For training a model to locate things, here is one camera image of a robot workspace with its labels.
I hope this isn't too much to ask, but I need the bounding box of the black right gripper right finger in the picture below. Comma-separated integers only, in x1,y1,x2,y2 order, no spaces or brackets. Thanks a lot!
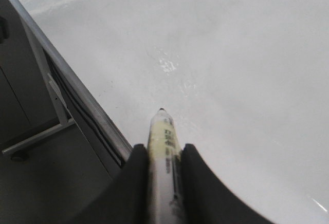
181,144,271,223

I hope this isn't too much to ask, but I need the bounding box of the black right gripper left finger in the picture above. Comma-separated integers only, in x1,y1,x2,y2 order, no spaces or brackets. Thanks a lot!
69,144,149,223

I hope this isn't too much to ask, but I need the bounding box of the white whiteboard marker with tape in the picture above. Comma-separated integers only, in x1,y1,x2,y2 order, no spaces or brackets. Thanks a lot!
147,108,187,223

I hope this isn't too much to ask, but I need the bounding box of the white whiteboard with aluminium frame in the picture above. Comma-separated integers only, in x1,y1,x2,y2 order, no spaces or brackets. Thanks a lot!
10,0,328,223

